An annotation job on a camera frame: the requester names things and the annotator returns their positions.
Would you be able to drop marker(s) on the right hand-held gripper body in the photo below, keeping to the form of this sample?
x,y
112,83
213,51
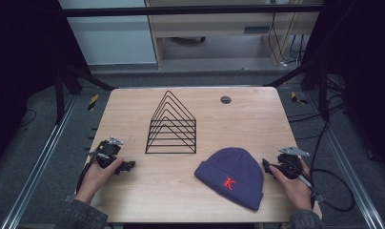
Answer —
x,y
290,165

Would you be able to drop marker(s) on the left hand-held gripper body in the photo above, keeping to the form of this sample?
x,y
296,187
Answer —
x,y
106,154

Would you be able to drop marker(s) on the purple knit beanie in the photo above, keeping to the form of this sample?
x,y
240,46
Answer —
x,y
232,176

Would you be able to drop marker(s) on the person's left hand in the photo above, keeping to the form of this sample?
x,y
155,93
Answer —
x,y
97,178

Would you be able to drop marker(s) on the person's right hand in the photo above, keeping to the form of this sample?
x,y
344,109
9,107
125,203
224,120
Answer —
x,y
293,191

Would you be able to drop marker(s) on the black yellow striped tape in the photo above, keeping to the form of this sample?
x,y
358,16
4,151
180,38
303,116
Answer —
x,y
93,102
297,98

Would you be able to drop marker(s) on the black metal stand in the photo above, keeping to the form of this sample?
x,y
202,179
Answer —
x,y
311,76
66,86

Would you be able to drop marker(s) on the white cabinet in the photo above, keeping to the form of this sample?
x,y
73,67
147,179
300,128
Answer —
x,y
111,41

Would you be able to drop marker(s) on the wooden background desk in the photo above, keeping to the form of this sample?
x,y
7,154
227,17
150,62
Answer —
x,y
212,27

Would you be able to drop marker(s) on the aluminium floor rail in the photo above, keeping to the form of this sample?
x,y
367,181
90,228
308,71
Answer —
x,y
349,171
38,165

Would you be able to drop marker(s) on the black frame crossbar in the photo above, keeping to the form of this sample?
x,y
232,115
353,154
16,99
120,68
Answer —
x,y
187,10

